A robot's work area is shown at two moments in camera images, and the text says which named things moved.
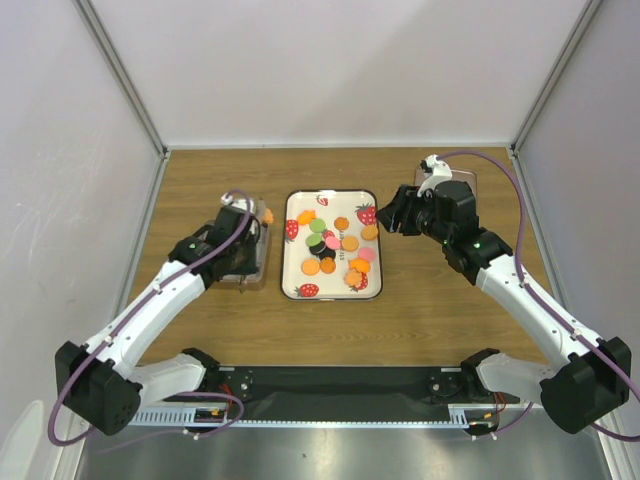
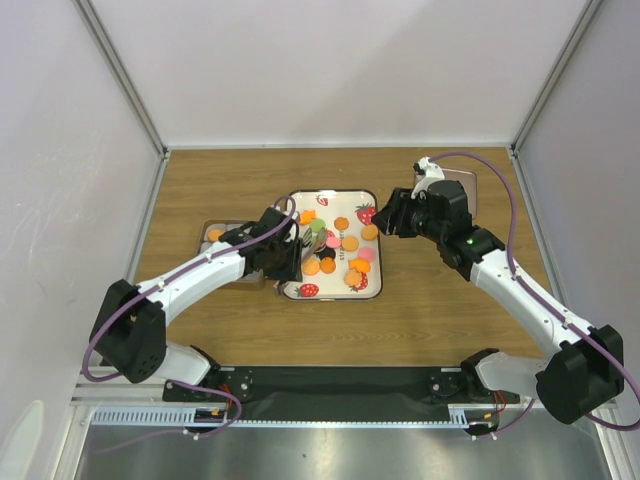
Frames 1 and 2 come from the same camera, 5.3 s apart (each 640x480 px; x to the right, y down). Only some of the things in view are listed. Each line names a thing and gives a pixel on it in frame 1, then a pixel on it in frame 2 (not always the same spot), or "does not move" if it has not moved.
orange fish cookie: x=360 y=264 does not move
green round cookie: x=317 y=225 does not move
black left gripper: x=250 y=264 to x=292 y=271
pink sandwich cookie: x=332 y=242 does not move
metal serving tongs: x=261 y=217 to x=279 y=287
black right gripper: x=394 y=213 does not move
